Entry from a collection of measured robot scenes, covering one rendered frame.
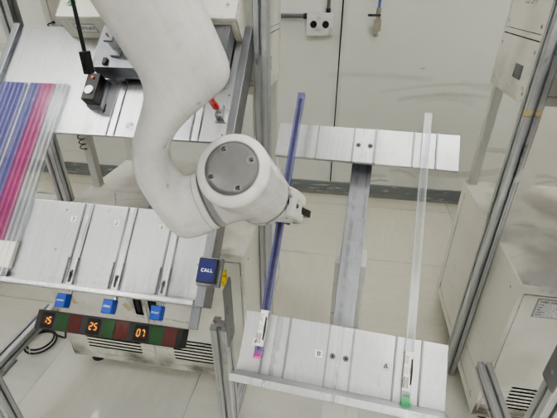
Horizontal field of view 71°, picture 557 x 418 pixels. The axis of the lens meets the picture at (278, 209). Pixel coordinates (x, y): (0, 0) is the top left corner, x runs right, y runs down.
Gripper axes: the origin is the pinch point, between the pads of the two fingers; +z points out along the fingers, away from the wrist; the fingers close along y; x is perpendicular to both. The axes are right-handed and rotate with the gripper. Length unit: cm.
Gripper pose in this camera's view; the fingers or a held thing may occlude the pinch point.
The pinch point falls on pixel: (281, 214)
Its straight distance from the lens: 72.5
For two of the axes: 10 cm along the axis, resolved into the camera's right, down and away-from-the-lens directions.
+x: -1.5, 9.8, -1.5
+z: 1.8, 1.7, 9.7
